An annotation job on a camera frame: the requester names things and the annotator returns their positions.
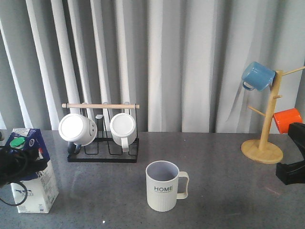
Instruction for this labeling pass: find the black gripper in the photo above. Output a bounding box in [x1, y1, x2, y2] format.
[0, 146, 47, 187]
[275, 123, 305, 185]

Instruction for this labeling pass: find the blue white milk carton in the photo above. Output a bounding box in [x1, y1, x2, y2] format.
[5, 128, 59, 213]

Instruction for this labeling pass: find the white HOME mug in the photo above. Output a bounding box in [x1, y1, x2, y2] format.
[145, 160, 189, 212]

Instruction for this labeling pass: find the wooden mug tree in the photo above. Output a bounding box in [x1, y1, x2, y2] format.
[241, 66, 305, 164]

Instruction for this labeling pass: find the orange enamel mug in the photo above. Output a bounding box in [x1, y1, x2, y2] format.
[273, 108, 303, 134]

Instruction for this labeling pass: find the white smiley face mug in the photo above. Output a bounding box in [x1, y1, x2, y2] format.
[58, 114, 98, 155]

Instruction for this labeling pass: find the blue enamel mug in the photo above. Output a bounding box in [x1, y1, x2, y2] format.
[242, 62, 275, 92]

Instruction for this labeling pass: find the white ribbed mug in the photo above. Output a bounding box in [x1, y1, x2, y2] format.
[110, 113, 136, 152]

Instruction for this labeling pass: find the grey curtain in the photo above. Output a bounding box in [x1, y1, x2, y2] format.
[0, 0, 305, 133]

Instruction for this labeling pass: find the black wire mug rack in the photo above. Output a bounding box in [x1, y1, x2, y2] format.
[62, 103, 140, 163]

